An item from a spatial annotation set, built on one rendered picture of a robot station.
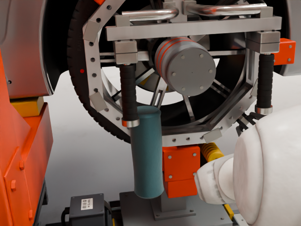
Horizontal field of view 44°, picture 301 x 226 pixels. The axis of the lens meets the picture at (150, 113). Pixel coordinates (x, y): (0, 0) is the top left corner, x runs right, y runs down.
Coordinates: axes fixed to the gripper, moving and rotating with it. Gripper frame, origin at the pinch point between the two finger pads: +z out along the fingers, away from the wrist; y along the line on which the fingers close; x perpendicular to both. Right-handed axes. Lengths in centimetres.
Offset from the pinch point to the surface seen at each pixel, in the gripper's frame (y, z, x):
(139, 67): -11.0, 17.6, 32.4
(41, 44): -24, 7, 62
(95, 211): -50, -12, 20
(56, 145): -102, 139, 12
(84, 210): -52, -11, 23
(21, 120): -39, -15, 54
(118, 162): -72, 103, -18
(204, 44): 10.3, 17.6, 20.8
